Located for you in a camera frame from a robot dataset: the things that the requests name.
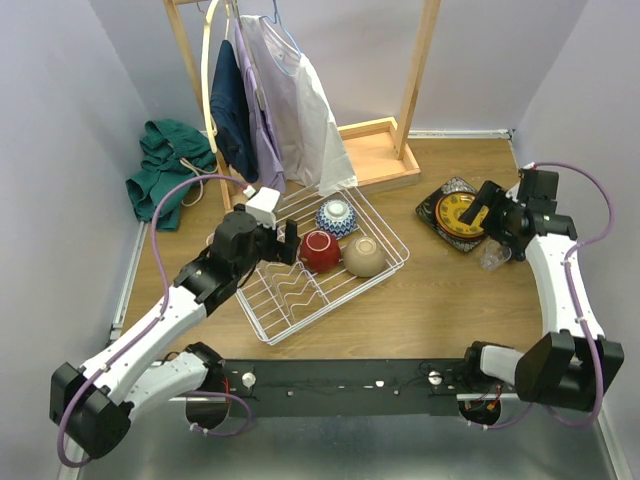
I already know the blue white patterned bowl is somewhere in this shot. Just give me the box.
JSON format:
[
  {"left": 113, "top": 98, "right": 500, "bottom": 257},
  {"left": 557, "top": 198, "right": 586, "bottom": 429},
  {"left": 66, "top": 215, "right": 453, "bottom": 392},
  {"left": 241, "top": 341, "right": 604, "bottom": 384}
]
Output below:
[{"left": 315, "top": 199, "right": 357, "bottom": 240}]

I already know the lavender shirt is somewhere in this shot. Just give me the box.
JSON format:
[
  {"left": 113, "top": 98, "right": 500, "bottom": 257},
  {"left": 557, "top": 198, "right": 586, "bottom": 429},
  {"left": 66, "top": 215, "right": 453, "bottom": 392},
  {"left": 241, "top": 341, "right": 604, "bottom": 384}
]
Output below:
[{"left": 234, "top": 18, "right": 286, "bottom": 193}]

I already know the navy blue garment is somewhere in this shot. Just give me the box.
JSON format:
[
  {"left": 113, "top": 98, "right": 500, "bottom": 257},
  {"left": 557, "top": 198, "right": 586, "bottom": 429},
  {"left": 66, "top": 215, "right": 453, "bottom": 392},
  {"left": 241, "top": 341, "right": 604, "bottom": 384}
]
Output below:
[{"left": 210, "top": 40, "right": 259, "bottom": 183}]

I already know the white t-shirt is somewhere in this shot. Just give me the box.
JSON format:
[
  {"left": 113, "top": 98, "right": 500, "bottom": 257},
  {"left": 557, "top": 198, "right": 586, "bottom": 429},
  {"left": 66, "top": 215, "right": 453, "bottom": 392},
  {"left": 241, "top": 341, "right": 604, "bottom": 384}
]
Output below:
[{"left": 240, "top": 15, "right": 358, "bottom": 196}]

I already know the beige ceramic bowl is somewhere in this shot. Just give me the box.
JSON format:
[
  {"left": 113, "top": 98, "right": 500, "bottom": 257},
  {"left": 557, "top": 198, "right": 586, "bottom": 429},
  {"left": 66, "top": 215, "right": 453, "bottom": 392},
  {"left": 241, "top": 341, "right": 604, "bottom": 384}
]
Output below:
[{"left": 342, "top": 236, "right": 386, "bottom": 278}]

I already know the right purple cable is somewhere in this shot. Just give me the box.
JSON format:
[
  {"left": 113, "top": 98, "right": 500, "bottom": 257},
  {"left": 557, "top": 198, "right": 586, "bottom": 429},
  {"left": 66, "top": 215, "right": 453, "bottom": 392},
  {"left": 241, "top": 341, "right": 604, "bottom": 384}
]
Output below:
[{"left": 529, "top": 160, "right": 614, "bottom": 429}]

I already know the purple cable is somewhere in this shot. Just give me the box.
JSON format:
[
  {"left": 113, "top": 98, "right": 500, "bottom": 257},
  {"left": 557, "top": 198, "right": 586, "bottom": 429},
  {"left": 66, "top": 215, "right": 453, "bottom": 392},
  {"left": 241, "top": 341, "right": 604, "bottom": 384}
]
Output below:
[
  {"left": 529, "top": 160, "right": 614, "bottom": 429},
  {"left": 55, "top": 174, "right": 254, "bottom": 468}
]

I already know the black floral square plate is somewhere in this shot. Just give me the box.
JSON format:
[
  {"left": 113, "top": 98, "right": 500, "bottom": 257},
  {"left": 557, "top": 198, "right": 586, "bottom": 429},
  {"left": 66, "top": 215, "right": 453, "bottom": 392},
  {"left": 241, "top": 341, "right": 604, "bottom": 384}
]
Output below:
[{"left": 415, "top": 177, "right": 487, "bottom": 253}]

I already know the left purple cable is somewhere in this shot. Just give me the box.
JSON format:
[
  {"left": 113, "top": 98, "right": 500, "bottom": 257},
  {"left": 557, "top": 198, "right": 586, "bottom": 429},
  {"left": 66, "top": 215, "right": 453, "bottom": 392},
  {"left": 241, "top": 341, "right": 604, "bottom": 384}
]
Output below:
[{"left": 55, "top": 174, "right": 254, "bottom": 468}]

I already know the green hoodie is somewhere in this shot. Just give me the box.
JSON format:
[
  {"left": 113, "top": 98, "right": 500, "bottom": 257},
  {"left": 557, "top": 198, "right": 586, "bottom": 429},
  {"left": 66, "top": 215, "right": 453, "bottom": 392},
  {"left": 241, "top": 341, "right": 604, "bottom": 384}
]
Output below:
[{"left": 125, "top": 119, "right": 218, "bottom": 222}]

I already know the wooden clothes rack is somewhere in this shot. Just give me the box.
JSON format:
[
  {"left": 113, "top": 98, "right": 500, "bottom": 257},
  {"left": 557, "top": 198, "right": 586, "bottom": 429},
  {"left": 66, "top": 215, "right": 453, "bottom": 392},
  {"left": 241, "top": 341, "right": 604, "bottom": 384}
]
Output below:
[{"left": 164, "top": 1, "right": 441, "bottom": 193}]

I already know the red bowl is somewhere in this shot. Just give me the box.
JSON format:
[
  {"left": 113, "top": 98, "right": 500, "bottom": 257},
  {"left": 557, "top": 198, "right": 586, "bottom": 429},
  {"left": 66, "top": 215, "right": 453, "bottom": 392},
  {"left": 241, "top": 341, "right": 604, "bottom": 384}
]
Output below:
[{"left": 298, "top": 230, "right": 341, "bottom": 274}]

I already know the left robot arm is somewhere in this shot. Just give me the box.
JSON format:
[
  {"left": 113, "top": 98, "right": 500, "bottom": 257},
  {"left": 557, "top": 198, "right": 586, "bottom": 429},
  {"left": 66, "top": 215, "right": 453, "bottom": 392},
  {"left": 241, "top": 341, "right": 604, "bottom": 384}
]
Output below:
[{"left": 50, "top": 205, "right": 300, "bottom": 468}]

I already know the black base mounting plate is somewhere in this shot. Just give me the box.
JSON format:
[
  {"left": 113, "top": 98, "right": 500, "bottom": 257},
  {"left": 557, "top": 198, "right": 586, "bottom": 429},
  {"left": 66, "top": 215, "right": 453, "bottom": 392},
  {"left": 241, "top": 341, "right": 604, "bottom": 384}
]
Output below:
[{"left": 164, "top": 357, "right": 519, "bottom": 419}]

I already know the aluminium frame rail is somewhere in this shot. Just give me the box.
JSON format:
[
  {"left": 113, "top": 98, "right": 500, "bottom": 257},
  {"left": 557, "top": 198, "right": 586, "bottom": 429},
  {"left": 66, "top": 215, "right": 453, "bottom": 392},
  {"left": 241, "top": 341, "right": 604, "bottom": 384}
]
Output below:
[{"left": 56, "top": 222, "right": 150, "bottom": 479}]

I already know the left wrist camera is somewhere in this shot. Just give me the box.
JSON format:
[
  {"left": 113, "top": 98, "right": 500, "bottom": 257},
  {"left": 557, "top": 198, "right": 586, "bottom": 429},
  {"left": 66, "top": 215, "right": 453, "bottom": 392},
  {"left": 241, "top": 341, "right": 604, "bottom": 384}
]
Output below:
[{"left": 243, "top": 185, "right": 281, "bottom": 230}]

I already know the clear glass cup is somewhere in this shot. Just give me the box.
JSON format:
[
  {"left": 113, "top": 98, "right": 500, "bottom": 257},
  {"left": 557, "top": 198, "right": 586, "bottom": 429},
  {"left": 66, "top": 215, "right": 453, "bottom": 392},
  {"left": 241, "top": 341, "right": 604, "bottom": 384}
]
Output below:
[{"left": 479, "top": 239, "right": 512, "bottom": 271}]

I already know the white wire dish rack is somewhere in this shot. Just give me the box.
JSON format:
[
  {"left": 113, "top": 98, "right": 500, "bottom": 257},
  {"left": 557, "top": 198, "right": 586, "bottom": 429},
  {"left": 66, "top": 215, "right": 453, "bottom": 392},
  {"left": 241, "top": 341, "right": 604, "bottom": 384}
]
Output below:
[{"left": 236, "top": 187, "right": 410, "bottom": 345}]

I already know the blue wire hanger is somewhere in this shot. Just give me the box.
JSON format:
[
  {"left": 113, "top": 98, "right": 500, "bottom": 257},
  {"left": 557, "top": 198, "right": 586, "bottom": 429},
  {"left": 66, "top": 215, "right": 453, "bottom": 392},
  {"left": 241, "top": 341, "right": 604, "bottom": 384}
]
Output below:
[{"left": 259, "top": 0, "right": 302, "bottom": 57}]

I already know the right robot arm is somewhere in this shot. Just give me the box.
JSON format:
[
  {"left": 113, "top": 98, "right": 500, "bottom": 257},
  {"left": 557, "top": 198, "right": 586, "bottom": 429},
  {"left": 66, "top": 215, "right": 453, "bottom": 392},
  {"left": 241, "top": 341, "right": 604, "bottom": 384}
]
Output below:
[{"left": 459, "top": 167, "right": 624, "bottom": 415}]

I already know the amber glass plate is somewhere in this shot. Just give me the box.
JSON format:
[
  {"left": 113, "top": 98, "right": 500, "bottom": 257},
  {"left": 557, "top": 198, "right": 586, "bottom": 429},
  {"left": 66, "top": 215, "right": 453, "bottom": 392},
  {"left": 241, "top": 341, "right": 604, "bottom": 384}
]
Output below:
[{"left": 435, "top": 192, "right": 489, "bottom": 240}]

